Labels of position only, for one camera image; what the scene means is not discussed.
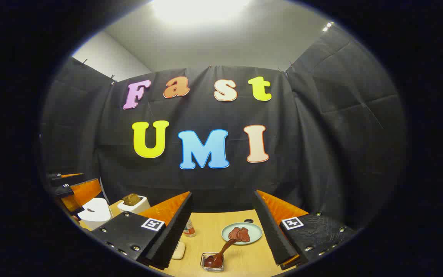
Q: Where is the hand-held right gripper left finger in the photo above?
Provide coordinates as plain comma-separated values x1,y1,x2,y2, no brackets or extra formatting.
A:
91,191,193,270

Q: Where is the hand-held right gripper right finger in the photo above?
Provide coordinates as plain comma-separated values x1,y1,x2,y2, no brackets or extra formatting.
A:
253,189,356,270

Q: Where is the white rice cooker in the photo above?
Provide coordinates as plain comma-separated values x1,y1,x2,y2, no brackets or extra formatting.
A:
77,198,113,230

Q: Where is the brown wooden spoon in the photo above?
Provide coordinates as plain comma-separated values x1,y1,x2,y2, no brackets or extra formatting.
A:
204,238,241,269

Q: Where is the light green plate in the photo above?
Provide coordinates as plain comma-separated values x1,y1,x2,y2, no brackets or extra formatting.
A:
221,222,263,245

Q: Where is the white toaster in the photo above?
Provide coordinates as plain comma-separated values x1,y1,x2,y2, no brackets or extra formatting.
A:
117,195,151,214

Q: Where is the black backdrop cloth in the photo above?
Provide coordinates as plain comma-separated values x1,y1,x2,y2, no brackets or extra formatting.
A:
41,23,406,231

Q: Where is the large ceiling light panel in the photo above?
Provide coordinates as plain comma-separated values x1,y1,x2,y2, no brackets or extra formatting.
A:
152,0,253,24

